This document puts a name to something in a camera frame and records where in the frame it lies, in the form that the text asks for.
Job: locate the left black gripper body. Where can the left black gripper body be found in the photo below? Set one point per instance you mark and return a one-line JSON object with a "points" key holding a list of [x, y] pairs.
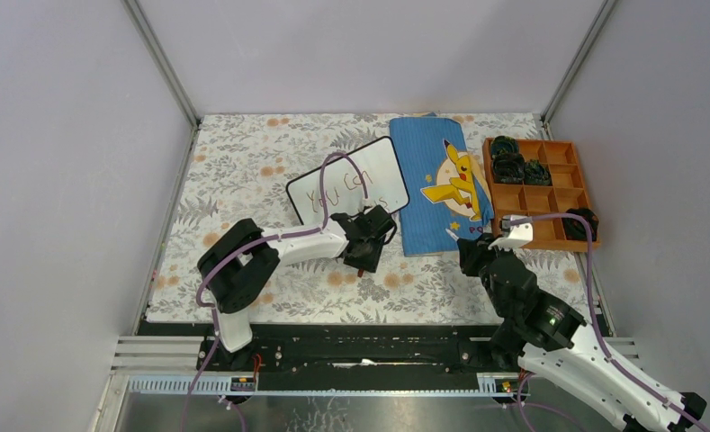
{"points": [[365, 259]]}

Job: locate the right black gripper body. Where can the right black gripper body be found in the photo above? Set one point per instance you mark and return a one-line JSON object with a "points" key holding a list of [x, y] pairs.
{"points": [[475, 263]]}

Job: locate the small black-framed whiteboard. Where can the small black-framed whiteboard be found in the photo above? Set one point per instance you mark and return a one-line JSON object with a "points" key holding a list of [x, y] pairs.
{"points": [[370, 174]]}

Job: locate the red-capped whiteboard marker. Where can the red-capped whiteboard marker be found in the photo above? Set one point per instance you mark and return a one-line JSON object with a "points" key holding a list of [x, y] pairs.
{"points": [[451, 233]]}

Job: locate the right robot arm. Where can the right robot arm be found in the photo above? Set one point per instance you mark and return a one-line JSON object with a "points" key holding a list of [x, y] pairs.
{"points": [[545, 336]]}

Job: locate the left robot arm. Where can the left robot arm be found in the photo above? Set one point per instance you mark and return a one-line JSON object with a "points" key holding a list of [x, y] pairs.
{"points": [[238, 266]]}

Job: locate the blue Pikachu cloth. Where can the blue Pikachu cloth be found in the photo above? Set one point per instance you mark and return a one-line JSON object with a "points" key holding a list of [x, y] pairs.
{"points": [[444, 183]]}

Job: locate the rolled dark tie middle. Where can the rolled dark tie middle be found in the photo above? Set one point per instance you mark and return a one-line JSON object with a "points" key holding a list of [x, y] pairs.
{"points": [[509, 169]]}

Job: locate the orange wooden compartment tray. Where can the orange wooden compartment tray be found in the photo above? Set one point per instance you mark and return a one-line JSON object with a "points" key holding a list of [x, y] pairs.
{"points": [[566, 191]]}

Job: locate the rolled dark tie small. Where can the rolled dark tie small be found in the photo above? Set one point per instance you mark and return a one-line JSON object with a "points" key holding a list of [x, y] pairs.
{"points": [[537, 174]]}

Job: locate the rolled dark tie top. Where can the rolled dark tie top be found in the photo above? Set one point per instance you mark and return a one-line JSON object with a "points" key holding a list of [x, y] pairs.
{"points": [[503, 145]]}

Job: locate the floral patterned table mat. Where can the floral patterned table mat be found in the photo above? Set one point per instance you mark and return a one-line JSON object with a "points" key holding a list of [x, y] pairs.
{"points": [[241, 164]]}

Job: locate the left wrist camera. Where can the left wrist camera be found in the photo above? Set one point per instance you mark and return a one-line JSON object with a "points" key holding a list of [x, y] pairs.
{"points": [[364, 208]]}

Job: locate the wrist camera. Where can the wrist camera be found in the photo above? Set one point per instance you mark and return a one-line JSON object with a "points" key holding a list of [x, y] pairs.
{"points": [[364, 208], [516, 231]]}

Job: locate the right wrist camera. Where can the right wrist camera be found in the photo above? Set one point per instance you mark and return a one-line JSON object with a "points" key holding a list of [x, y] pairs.
{"points": [[516, 231]]}

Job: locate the white slotted cable duct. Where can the white slotted cable duct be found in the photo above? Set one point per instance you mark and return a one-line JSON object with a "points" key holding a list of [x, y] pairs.
{"points": [[482, 386]]}

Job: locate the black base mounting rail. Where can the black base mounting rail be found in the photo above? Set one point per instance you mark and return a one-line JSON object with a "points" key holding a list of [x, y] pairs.
{"points": [[354, 356]]}

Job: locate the right aluminium frame post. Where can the right aluminium frame post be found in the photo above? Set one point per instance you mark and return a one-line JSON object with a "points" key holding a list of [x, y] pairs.
{"points": [[591, 37]]}

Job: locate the aluminium frame post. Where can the aluminium frame post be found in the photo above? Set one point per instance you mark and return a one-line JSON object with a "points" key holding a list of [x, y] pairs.
{"points": [[591, 37], [160, 59]]}

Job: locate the left aluminium frame post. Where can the left aluminium frame post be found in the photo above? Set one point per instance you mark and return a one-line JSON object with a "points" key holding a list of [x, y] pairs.
{"points": [[160, 59]]}

